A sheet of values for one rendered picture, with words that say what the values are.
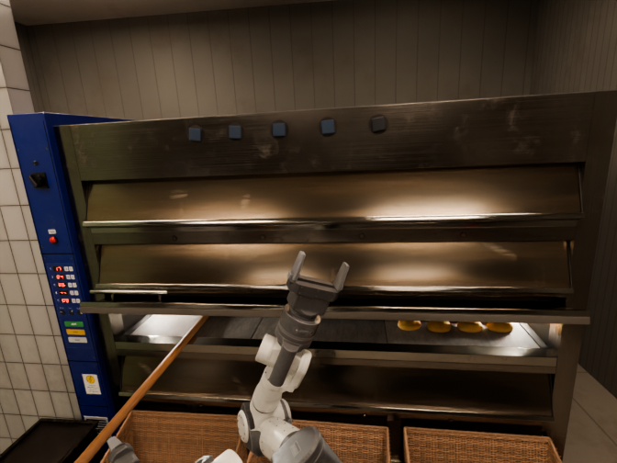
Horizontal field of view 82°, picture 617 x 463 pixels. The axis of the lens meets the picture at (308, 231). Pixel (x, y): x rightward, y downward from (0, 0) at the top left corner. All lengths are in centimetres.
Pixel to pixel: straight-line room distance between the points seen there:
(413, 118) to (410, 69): 299
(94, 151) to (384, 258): 117
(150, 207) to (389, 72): 323
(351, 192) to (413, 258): 34
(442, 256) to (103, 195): 133
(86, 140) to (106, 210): 28
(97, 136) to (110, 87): 329
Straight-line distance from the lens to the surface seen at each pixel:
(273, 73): 422
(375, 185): 128
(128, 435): 199
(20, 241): 193
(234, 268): 142
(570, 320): 141
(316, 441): 80
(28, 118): 173
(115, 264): 168
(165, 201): 147
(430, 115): 128
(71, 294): 182
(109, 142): 156
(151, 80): 464
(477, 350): 158
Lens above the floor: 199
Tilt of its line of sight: 14 degrees down
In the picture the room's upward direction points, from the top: 3 degrees counter-clockwise
